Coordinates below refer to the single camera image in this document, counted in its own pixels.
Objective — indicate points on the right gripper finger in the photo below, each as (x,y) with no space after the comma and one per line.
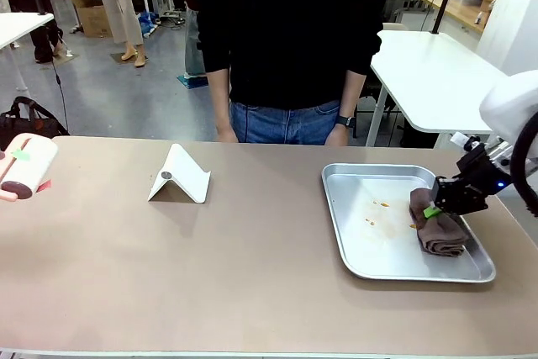
(447,187)
(466,204)

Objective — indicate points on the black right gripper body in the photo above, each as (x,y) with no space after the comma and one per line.
(483,170)

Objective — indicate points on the pink lint roller black grip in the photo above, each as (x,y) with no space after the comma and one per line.
(35,170)

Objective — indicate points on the brown stained towel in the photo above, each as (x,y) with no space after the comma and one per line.
(441,235)

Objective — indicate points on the person's right forearm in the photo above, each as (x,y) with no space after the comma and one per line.
(219,98)

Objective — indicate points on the person's left forearm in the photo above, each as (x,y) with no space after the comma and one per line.
(352,94)

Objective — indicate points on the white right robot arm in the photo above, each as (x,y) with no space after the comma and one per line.
(510,102)

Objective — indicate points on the person's left hand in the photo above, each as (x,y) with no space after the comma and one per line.
(337,136)

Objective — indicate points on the person's right hand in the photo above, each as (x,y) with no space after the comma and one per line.
(226,135)

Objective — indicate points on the dark brown bag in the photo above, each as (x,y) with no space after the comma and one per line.
(25,123)

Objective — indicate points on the red paper scrap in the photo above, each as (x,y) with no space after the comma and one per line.
(44,186)

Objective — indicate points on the orange crumb pair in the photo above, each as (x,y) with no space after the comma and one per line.
(383,204)

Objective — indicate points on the silver metal tray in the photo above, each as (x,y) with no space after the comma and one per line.
(378,249)

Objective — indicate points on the large white side table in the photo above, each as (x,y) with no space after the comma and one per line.
(433,81)

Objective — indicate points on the black wrist watch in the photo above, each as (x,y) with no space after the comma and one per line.
(344,121)

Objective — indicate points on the small white side table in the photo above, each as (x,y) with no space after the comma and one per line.
(21,27)

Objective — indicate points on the bystander in dark clothes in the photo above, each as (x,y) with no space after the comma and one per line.
(33,1)

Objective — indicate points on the open cardboard box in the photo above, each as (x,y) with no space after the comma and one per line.
(92,14)

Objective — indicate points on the wooden top workbench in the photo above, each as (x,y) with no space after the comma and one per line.
(462,12)

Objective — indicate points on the white folded roller stand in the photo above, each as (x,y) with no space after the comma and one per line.
(180,174)

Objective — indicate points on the person's blue jeans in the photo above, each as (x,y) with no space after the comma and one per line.
(286,123)

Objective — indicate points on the bystander in beige trousers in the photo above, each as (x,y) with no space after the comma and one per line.
(119,1)

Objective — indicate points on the teal floor mat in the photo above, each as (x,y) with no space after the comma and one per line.
(193,80)

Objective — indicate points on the bystander in light jeans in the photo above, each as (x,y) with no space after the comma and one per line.
(191,31)

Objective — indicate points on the person's black sweater torso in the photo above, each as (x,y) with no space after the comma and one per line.
(286,31)

